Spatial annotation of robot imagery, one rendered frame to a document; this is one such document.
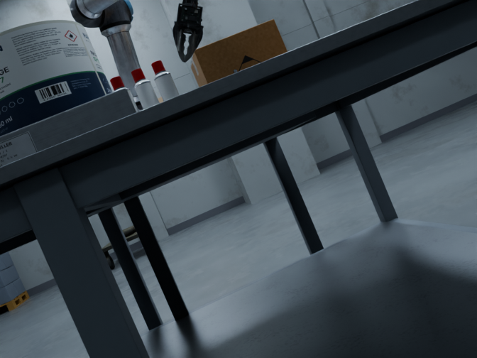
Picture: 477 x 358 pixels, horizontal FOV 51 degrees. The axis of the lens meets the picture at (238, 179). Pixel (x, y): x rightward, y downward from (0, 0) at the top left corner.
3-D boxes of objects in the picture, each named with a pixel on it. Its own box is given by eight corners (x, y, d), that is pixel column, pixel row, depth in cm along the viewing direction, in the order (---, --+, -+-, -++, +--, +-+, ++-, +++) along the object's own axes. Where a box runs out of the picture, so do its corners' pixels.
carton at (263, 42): (224, 124, 167) (193, 50, 166) (218, 132, 190) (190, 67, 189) (304, 91, 171) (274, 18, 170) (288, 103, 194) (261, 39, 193)
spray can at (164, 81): (175, 128, 145) (147, 63, 144) (175, 130, 150) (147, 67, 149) (192, 121, 146) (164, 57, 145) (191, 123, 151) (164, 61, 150)
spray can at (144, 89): (155, 136, 144) (127, 71, 143) (155, 138, 149) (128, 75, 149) (172, 130, 145) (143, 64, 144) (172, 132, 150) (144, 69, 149)
